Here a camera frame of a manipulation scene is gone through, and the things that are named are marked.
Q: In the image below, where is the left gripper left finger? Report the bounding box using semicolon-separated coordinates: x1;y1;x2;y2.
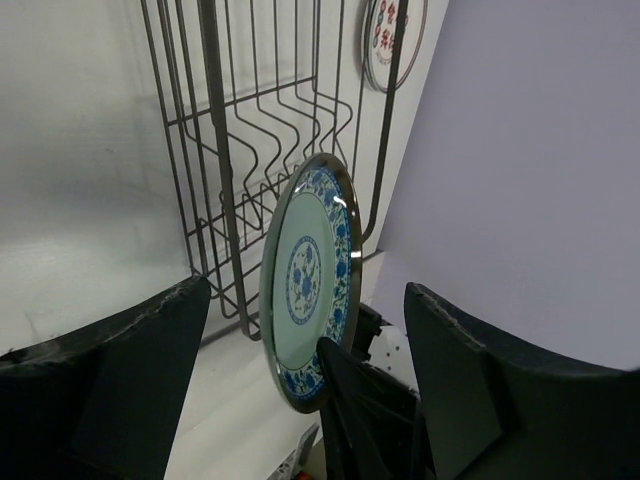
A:
1;277;210;479

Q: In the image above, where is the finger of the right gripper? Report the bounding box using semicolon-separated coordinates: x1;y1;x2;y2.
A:
317;337;425;479

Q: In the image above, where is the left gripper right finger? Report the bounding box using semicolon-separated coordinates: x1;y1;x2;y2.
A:
404;283;639;479

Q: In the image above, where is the green rimmed white plate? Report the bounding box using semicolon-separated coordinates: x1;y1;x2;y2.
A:
259;152;363;414

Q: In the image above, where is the white plate with pink pattern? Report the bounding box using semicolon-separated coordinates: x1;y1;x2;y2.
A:
357;0;430;95

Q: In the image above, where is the metal wire dish rack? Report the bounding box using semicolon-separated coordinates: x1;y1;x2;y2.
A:
141;1;395;343

